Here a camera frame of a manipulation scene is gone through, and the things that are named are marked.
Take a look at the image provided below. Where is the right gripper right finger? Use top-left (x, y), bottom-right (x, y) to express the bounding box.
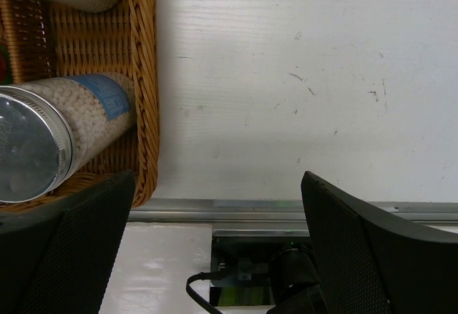
top-left (301, 171), bottom-right (457, 313)

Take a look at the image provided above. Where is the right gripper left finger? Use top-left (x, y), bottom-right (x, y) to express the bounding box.
top-left (1, 171), bottom-right (136, 313)

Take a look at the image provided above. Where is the silver top white can front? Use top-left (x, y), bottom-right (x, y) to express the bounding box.
top-left (1, 72), bottom-right (136, 203)

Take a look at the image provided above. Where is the wicker divided basket tray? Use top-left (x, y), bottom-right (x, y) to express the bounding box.
top-left (1, 0), bottom-right (160, 212)

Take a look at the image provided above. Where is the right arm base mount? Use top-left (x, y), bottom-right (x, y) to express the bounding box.
top-left (185, 237), bottom-right (326, 314)

